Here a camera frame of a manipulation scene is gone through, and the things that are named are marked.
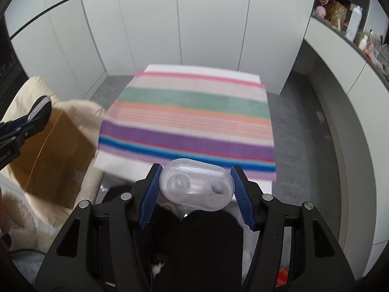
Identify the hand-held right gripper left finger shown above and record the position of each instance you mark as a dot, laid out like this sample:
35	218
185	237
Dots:
150	194

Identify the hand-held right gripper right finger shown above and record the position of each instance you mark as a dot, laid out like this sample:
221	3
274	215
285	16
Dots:
243	200

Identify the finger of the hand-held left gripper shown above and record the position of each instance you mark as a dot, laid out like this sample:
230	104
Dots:
16	123
25	133

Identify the brown cardboard box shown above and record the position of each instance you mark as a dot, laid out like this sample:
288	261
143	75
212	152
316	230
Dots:
54	158

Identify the clear oval case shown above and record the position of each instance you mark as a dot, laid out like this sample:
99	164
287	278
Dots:
197	185

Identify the dark glass cabinet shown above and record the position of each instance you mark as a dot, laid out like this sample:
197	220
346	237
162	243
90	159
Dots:
9	73

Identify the cream padded chair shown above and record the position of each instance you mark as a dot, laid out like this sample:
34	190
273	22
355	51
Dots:
82	108

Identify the cream shaggy rug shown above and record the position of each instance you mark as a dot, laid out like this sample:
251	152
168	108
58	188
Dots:
27	219

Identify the striped colourful towel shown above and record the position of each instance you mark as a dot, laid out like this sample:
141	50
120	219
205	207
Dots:
188	121

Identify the red packet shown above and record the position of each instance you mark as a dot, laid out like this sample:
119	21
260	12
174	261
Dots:
284	275

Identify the pale blue fluffy blanket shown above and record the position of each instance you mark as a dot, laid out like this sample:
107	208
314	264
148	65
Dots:
27	261

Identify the white low table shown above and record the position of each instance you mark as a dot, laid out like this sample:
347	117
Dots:
197	68

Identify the white sideboard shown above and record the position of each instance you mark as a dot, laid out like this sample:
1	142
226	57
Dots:
328	42

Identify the small white jar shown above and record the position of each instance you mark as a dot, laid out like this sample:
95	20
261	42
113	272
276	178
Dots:
363	42

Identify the pink plush toy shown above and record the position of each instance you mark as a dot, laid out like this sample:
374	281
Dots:
320	11

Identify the wooden paw ornament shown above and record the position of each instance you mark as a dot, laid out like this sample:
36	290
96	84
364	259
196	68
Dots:
341	17

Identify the tall white bottle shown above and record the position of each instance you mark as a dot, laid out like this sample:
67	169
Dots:
354	22

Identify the brown printed box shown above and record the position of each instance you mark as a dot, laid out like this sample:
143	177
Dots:
331	7

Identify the grey wall socket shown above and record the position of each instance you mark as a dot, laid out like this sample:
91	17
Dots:
320	117

